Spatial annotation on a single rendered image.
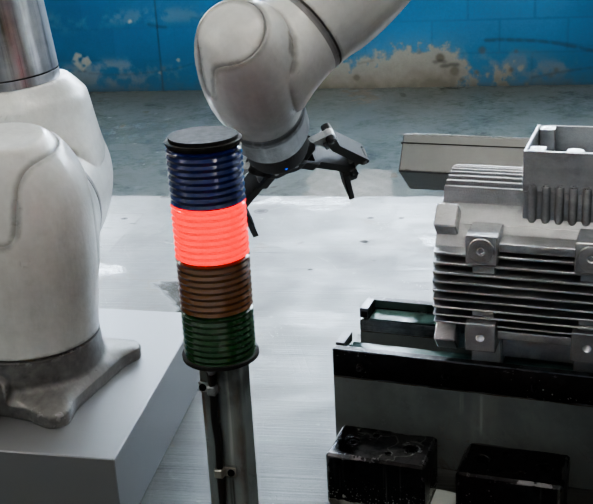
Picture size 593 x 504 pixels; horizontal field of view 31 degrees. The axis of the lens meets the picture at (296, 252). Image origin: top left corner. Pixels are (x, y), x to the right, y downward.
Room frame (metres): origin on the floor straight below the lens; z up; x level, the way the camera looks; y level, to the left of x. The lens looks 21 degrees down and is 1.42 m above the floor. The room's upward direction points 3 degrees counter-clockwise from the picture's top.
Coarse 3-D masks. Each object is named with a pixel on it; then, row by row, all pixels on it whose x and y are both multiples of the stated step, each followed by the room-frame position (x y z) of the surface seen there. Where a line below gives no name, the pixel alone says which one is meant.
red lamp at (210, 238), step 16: (176, 208) 0.78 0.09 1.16; (240, 208) 0.78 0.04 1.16; (176, 224) 0.78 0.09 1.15; (192, 224) 0.77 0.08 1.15; (208, 224) 0.77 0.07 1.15; (224, 224) 0.77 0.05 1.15; (240, 224) 0.78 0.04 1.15; (176, 240) 0.78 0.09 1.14; (192, 240) 0.77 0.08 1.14; (208, 240) 0.77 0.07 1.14; (224, 240) 0.77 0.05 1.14; (240, 240) 0.78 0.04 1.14; (176, 256) 0.79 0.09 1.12; (192, 256) 0.77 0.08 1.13; (208, 256) 0.77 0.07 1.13; (224, 256) 0.77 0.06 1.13; (240, 256) 0.78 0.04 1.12
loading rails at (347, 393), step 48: (384, 336) 1.09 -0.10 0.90; (432, 336) 1.07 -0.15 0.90; (336, 384) 1.00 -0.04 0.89; (384, 384) 0.98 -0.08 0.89; (432, 384) 0.97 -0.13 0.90; (480, 384) 0.95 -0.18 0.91; (528, 384) 0.93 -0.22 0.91; (576, 384) 0.92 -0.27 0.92; (336, 432) 1.00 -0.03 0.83; (432, 432) 0.97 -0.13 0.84; (480, 432) 0.95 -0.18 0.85; (528, 432) 0.93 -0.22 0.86; (576, 432) 0.91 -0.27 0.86; (576, 480) 0.91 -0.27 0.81
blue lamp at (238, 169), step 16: (240, 144) 0.79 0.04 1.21; (176, 160) 0.77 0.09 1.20; (192, 160) 0.77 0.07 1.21; (208, 160) 0.77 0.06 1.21; (224, 160) 0.77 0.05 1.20; (240, 160) 0.79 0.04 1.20; (176, 176) 0.78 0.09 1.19; (192, 176) 0.77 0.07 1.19; (208, 176) 0.77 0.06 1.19; (224, 176) 0.77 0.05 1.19; (240, 176) 0.79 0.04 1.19; (176, 192) 0.78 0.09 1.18; (192, 192) 0.77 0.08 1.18; (208, 192) 0.77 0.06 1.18; (224, 192) 0.77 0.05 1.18; (240, 192) 0.78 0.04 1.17; (192, 208) 0.77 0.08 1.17; (208, 208) 0.77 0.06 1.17; (224, 208) 0.77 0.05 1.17
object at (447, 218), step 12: (444, 204) 0.97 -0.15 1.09; (456, 204) 0.97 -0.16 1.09; (444, 216) 0.96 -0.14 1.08; (456, 216) 0.96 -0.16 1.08; (444, 228) 0.96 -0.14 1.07; (456, 228) 0.96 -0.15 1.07; (444, 324) 0.97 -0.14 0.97; (456, 324) 0.96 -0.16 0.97; (444, 336) 0.96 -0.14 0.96; (456, 336) 0.96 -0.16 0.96; (456, 348) 0.97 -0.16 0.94
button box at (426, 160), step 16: (416, 144) 1.26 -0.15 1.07; (432, 144) 1.25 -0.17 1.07; (448, 144) 1.24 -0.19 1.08; (464, 144) 1.24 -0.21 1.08; (480, 144) 1.23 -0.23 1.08; (496, 144) 1.22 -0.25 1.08; (512, 144) 1.22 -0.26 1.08; (400, 160) 1.25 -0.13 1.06; (416, 160) 1.24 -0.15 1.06; (432, 160) 1.24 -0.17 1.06; (448, 160) 1.23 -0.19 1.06; (464, 160) 1.22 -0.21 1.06; (480, 160) 1.22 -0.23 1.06; (496, 160) 1.21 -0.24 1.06; (512, 160) 1.21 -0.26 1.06; (416, 176) 1.25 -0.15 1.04; (432, 176) 1.24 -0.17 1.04
